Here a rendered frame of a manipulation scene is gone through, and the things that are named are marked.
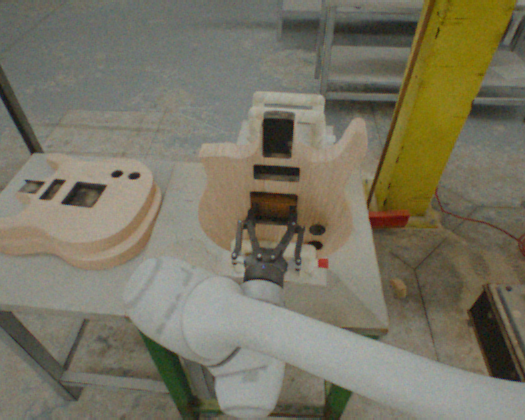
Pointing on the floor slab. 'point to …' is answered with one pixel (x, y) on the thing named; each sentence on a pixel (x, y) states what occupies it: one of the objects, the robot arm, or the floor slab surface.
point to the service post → (8, 97)
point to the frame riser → (495, 339)
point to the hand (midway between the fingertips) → (273, 210)
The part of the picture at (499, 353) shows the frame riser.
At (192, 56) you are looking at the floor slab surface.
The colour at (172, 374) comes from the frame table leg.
